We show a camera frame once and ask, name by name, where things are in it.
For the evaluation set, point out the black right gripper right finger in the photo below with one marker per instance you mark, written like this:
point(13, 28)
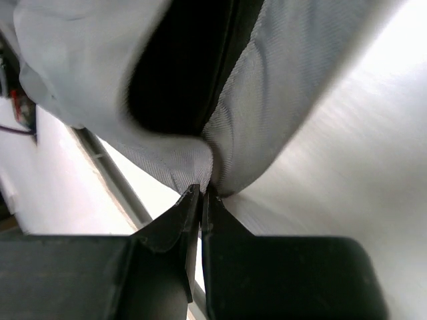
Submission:
point(283, 277)

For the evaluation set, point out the aluminium table edge rail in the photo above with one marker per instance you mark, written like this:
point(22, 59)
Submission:
point(113, 180)

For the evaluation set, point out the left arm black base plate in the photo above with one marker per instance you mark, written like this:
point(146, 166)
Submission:
point(23, 108)

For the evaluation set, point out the grey pleated skirt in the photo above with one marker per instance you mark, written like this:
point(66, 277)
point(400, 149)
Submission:
point(192, 92)

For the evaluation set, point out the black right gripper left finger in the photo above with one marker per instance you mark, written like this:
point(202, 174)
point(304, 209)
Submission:
point(63, 276)

